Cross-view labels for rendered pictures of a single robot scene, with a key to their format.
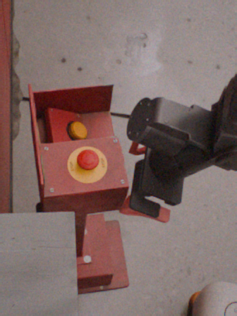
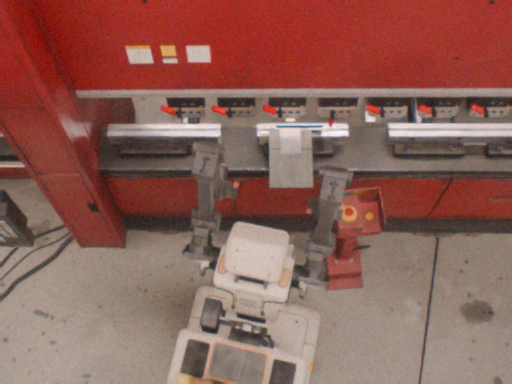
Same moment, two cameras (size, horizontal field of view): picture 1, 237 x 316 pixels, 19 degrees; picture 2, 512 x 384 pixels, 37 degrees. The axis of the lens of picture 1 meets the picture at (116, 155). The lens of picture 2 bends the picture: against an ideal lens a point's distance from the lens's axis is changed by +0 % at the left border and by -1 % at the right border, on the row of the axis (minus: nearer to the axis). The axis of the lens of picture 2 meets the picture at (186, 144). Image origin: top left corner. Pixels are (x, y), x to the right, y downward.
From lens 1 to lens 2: 2.31 m
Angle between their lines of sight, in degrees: 42
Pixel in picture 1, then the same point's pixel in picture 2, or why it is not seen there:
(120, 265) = (337, 286)
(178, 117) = not seen: hidden behind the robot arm
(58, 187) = not seen: hidden behind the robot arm
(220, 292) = (313, 315)
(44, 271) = (292, 177)
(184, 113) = not seen: hidden behind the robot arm
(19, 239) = (303, 169)
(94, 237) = (348, 266)
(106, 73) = (459, 287)
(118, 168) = (347, 225)
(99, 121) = (375, 226)
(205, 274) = (332, 333)
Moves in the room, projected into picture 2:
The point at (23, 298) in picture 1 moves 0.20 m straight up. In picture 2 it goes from (283, 170) to (284, 151)
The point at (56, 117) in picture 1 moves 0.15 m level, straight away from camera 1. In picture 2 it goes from (373, 205) to (408, 206)
